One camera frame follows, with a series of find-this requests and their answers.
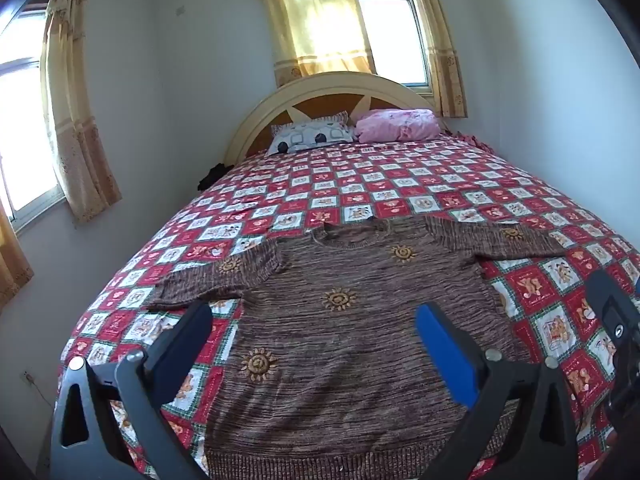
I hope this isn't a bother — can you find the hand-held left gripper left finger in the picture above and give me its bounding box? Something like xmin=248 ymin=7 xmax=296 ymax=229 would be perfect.
xmin=50 ymin=301 xmax=216 ymax=480

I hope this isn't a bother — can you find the red checkered bedspread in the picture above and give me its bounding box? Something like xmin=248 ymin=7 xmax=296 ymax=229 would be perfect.
xmin=59 ymin=130 xmax=640 ymax=480

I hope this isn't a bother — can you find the side window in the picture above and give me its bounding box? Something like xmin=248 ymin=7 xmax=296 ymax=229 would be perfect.
xmin=0 ymin=7 xmax=67 ymax=233

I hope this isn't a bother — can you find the white patterned pillow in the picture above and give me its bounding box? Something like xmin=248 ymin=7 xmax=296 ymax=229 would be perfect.
xmin=266 ymin=111 xmax=355 ymax=157

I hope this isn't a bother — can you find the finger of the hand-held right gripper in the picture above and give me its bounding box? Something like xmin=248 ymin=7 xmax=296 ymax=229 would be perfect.
xmin=585 ymin=267 xmax=640 ymax=361

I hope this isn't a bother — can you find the yellow curtain panel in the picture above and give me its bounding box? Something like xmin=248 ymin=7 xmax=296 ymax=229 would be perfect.
xmin=254 ymin=0 xmax=377 ymax=87
xmin=404 ymin=0 xmax=469 ymax=119

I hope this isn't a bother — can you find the brown knit sweater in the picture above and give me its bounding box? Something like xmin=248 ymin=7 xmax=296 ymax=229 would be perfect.
xmin=147 ymin=217 xmax=581 ymax=480

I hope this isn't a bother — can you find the window behind headboard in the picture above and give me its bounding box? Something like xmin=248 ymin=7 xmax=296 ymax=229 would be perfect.
xmin=345 ymin=0 xmax=434 ymax=94

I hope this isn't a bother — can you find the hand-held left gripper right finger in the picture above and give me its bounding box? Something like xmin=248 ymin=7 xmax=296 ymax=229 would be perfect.
xmin=415 ymin=302 xmax=583 ymax=480

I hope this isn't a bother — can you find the pink pillow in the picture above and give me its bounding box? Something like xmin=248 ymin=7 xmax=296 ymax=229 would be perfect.
xmin=351 ymin=108 xmax=442 ymax=143

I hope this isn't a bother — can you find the thin cable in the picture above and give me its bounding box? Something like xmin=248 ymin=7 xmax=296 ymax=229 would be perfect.
xmin=27 ymin=375 xmax=58 ymax=408

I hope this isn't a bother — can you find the beige patterned curtain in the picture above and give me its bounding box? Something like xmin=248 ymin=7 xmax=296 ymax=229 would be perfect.
xmin=41 ymin=0 xmax=123 ymax=224

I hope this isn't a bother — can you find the cream wooden headboard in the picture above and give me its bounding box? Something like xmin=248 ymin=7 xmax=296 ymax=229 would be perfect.
xmin=222 ymin=71 xmax=453 ymax=167

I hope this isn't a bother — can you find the yellow curtain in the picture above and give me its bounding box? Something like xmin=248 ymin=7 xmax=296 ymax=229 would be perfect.
xmin=0 ymin=200 xmax=36 ymax=313

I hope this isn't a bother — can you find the dark cloth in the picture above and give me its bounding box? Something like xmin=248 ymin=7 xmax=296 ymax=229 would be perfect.
xmin=197 ymin=161 xmax=235 ymax=192

